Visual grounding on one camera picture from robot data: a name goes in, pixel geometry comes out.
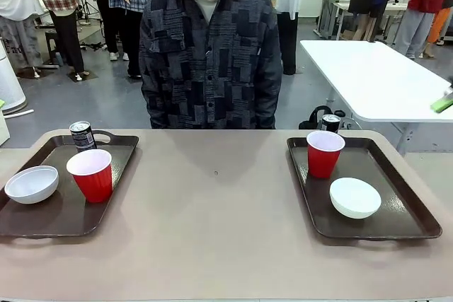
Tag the black can with green mark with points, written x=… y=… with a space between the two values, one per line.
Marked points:
x=331 y=123

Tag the white bowl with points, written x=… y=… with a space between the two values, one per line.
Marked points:
x=354 y=199

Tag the red plastic cup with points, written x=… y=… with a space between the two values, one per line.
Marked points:
x=322 y=164
x=93 y=185

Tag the black can with grey print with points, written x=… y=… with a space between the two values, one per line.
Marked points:
x=83 y=139

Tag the grey bowl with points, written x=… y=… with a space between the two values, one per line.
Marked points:
x=32 y=192

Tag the person's right forearm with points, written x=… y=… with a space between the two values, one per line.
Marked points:
x=150 y=111

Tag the person's left forearm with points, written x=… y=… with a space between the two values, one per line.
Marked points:
x=270 y=111

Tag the white folding table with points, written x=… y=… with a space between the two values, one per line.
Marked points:
x=382 y=79

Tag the bystander in orange trousers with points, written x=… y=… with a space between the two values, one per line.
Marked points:
x=439 y=22

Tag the black bag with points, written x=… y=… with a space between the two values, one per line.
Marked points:
x=313 y=121

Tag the person in patchwork shirt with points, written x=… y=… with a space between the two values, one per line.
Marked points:
x=212 y=68

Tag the black stool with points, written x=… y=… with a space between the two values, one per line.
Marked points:
x=53 y=35

